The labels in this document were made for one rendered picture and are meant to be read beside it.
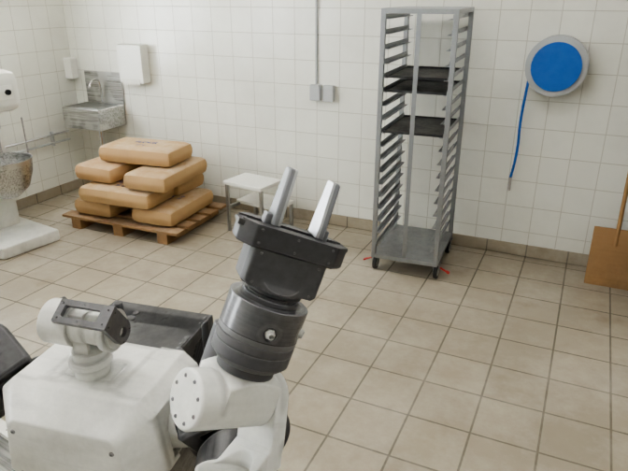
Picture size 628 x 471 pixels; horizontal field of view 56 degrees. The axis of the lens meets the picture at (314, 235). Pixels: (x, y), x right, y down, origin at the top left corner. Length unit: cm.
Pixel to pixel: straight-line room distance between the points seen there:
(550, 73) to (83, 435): 391
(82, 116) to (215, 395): 553
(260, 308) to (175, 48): 516
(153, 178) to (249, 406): 426
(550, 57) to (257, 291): 389
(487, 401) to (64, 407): 253
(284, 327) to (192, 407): 12
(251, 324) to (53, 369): 46
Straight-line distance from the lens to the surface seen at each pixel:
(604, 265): 457
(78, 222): 550
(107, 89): 626
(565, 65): 437
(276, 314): 60
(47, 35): 639
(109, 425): 90
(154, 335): 102
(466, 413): 310
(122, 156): 521
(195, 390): 63
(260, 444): 70
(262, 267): 60
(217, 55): 543
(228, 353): 62
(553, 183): 468
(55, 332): 92
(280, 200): 60
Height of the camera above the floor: 190
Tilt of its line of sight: 22 degrees down
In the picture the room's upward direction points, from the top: straight up
